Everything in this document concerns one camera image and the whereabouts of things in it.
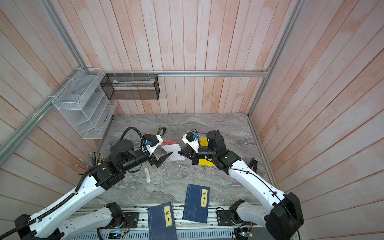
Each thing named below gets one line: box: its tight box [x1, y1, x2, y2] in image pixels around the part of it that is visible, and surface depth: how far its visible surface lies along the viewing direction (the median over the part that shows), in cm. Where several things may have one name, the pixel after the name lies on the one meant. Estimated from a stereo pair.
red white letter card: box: [161, 141, 185, 161], surface depth 68 cm
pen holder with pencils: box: [75, 151, 106, 171], surface depth 83 cm
